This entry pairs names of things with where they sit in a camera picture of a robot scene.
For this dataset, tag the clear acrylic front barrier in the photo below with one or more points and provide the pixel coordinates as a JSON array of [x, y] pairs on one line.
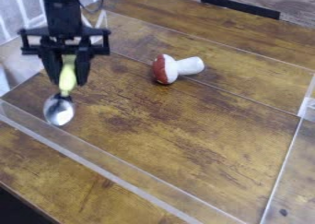
[[163, 194]]

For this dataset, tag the red white plush mushroom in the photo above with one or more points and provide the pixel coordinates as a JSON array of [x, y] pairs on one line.
[[167, 68]]

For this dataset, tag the clear acrylic triangle bracket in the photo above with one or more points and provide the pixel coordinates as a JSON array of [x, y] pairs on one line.
[[95, 26]]

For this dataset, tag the clear acrylic barrier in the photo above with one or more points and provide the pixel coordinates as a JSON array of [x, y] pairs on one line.
[[291, 203], [18, 67], [163, 194]]

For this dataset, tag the clear acrylic left barrier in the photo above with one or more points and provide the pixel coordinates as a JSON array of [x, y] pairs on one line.
[[18, 67]]

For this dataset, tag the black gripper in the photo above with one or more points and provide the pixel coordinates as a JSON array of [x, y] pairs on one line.
[[64, 36]]

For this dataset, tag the clear acrylic right barrier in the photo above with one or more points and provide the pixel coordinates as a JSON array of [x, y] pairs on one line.
[[291, 203]]

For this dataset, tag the green handled metal spoon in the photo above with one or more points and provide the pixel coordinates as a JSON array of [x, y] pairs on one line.
[[58, 108]]

